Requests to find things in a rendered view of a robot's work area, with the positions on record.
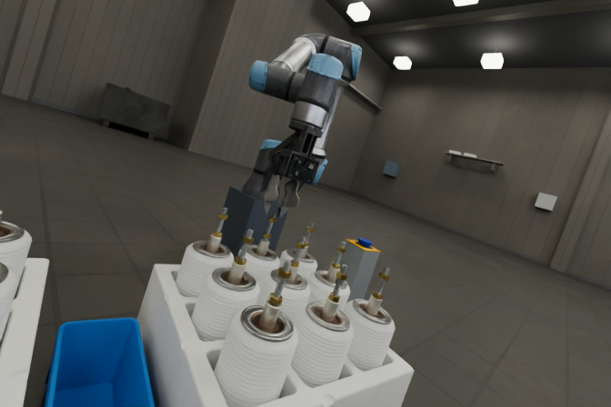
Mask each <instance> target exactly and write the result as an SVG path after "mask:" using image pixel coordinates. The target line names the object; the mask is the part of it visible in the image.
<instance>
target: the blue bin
mask: <svg viewBox="0 0 611 407"><path fill-rule="evenodd" d="M45 384H46V387H45V393H44V397H43V401H42V406H41V407H155V404H154V398H153V394H152V389H151V384H150V380H149V374H148V370H147V365H146V360H145V351H144V346H143V342H142V336H141V332H140V327H139V322H138V320H136V319H135V318H129V317H127V318H114V319H101V320H87V321H74V322H68V323H64V324H62V325H61V326H59V328H58V330H57V333H56V336H55V346H54V351H53V358H52V361H51V364H50V367H49V370H48V373H47V376H46V379H45Z"/></svg>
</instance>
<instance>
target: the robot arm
mask: <svg viewBox="0 0 611 407"><path fill-rule="evenodd" d="M361 54H362V49H361V47H360V46H359V45H354V44H352V43H351V42H350V43H349V42H347V41H343V40H340V39H337V38H334V37H332V36H328V35H324V34H308V35H301V36H299V37H297V39H295V40H294V41H293V42H292V43H291V45H290V47H289V48H288V49H287V50H286V51H285V52H283V53H282V54H281V55H279V56H278V57H277V58H276V59H275V60H274V61H273V62H272V63H270V64H269V63H268V62H263V61H255V62H254V63H253V65H252V67H251V70H250V74H249V86H250V87H251V89H253V90H255V91H257V92H260V93H261V94H267V95H270V96H273V97H275V98H278V99H282V100H285V101H287V102H289V103H292V104H295V106H294V109H293V112H292V114H291V117H290V118H291V120H292V121H290V124H289V126H288V127H289V128H291V129H293V130H295V133H294V134H291V135H290V136H289V137H287V138H286V139H285V140H284V141H283V142H281V141H276V140H270V139H266V140H264V141H263V143H262V145H261V148H260V149H259V154H258V156H257V159H256V162H255V167H254V170H253V172H252V174H251V175H250V177H249V178H248V179H247V181H246V182H245V184H244V186H243V189H242V191H243V192H244V193H246V194H249V195H251V196H254V197H256V198H259V199H262V200H263V205H264V210H265V214H267V215H268V213H269V211H270V209H271V202H275V203H277V202H278V201H279V198H280V195H279V194H280V184H281V178H282V176H284V177H287V178H290V179H293V180H291V181H288V182H286V183H285V187H284V188H285V194H284V196H283V197H282V202H281V204H280V205H279V206H278V215H277V217H279V218H280V217H281V216H283V215H284V214H285V213H286V212H287V210H288V209H289V207H297V206H298V203H299V198H298V196H297V192H298V191H299V190H300V189H301V188H302V186H303V185H304V184H309V185H316V184H317V182H318V180H319V178H320V176H321V174H322V172H323V171H324V169H325V167H326V164H327V160H326V159H325V158H326V153H325V151H324V148H325V145H326V140H327V137H328V135H329V132H330V129H331V126H332V123H333V121H334V118H335V116H336V111H337V108H338V106H339V103H340V100H341V97H342V94H343V92H344V89H345V87H347V86H349V85H350V83H351V81H355V80H356V76H357V72H358V68H359V64H360V59H361ZM305 67H306V73H305V75H304V74H300V73H301V71H302V70H303V69H304V68H305Z"/></svg>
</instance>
